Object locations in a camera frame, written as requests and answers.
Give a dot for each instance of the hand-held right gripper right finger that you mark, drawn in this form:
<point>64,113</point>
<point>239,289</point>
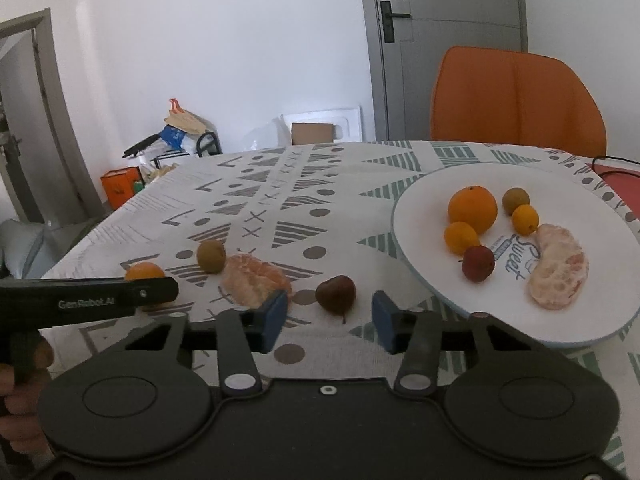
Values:
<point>382,322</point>

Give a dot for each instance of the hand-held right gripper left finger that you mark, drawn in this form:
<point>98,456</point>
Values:
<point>274,320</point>

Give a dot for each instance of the round peeled tangerine piece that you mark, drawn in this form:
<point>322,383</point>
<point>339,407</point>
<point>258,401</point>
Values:
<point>252,277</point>

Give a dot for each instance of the dark brown plum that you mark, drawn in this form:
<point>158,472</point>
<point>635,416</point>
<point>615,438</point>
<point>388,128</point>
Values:
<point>336,294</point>

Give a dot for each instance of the kumquat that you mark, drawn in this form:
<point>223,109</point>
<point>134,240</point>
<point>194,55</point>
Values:
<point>525,220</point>
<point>144,271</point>

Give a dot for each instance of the green plum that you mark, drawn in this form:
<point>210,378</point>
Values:
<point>210,256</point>
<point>516,199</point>

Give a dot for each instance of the white plate with blue rim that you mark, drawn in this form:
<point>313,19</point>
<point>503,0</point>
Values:
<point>430,240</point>

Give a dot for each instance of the red plum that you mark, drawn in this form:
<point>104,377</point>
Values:
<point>478,263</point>

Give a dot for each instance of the small orange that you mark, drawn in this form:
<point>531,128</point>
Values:
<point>461,238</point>

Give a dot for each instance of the large orange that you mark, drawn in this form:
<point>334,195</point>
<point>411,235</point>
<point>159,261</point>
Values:
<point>472,209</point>

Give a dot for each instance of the curved peeled tangerine piece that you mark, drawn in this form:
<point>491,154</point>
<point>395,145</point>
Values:
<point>557,272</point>

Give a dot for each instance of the person's left hand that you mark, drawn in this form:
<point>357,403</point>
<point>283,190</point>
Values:
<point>25,402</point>

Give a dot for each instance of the grey sofa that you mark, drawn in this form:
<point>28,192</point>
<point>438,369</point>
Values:
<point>20,245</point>

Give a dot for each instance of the patterned white tablecloth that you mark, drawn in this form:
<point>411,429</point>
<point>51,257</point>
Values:
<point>310,210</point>

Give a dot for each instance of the orange box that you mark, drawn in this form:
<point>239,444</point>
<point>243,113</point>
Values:
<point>117,187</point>

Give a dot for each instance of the black folded umbrella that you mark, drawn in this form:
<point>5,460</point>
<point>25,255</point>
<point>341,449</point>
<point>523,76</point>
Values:
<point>141,145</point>

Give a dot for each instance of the open grey interior door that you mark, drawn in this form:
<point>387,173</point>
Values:
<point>35,135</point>

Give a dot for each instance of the cardboard box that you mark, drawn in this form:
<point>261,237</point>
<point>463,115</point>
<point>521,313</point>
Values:
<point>312,134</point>

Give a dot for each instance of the blue and white bag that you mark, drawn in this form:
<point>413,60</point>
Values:
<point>175,137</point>

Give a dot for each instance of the white foam board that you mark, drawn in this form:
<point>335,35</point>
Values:
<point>347,122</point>

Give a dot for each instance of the brown paper bag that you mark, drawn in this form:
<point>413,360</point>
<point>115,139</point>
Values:
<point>182,119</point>

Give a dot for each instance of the orange chair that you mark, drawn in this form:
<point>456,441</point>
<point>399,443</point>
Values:
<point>515,100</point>

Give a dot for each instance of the red printed mat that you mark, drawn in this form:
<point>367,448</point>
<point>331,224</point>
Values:
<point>622,180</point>

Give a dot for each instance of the grey door frame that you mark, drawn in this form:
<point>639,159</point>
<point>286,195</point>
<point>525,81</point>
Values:
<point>25,21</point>

